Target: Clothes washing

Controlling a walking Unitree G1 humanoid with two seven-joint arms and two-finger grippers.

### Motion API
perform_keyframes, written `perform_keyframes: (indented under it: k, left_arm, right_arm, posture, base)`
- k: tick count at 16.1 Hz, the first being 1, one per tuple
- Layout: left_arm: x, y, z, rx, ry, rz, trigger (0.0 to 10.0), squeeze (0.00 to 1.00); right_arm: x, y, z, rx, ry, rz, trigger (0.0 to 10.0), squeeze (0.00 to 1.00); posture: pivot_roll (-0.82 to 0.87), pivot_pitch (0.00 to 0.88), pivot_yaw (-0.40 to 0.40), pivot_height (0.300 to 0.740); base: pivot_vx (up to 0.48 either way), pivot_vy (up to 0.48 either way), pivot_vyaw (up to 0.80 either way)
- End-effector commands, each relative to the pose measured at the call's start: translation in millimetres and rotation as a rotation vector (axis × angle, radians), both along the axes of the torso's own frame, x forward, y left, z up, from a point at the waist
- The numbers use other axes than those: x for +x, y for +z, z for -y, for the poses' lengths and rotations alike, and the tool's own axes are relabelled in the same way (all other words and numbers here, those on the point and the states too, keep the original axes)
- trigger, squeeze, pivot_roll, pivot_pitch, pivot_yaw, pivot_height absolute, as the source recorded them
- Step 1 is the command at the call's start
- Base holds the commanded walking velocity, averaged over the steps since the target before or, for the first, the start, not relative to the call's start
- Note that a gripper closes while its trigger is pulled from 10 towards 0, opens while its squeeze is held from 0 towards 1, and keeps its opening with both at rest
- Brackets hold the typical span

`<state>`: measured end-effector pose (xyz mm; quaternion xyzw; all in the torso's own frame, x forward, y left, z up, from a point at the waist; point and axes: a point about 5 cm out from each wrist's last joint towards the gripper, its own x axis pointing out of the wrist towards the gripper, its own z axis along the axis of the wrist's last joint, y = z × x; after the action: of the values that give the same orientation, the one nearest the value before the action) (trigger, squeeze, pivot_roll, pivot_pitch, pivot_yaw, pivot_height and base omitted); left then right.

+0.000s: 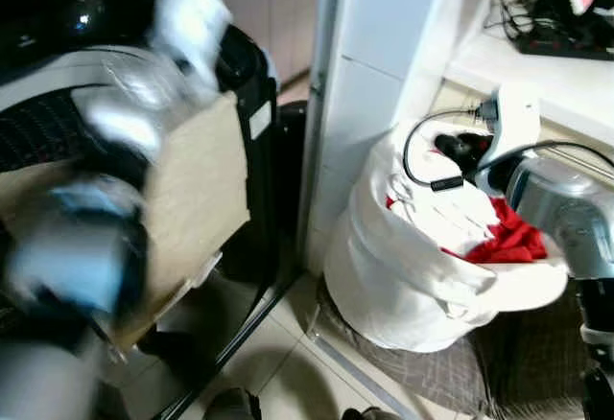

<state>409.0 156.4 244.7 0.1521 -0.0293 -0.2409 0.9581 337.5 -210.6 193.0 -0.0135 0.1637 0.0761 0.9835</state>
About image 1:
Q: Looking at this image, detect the white garment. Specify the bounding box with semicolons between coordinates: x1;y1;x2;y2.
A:
391;132;502;254

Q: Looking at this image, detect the red cloth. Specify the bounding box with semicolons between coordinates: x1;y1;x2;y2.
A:
386;194;549;266

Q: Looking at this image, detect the white cabinet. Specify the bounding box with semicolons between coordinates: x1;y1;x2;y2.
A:
296;0;614;279

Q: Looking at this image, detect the black power strip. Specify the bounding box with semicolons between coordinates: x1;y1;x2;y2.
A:
513;31;614;62

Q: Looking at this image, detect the white fabric laundry bag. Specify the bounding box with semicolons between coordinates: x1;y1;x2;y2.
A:
323;121;570;354

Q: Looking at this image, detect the brown checked floor mat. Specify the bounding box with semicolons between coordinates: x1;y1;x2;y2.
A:
315;279;593;420

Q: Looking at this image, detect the beige flat panel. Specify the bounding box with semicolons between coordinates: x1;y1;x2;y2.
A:
0;92;252;349

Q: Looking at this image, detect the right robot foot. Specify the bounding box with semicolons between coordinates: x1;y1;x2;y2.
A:
342;406;400;420

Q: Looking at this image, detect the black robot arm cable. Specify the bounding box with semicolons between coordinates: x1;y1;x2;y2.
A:
402;107;614;192

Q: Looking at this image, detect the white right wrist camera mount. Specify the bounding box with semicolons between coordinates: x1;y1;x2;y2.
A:
483;83;542;168

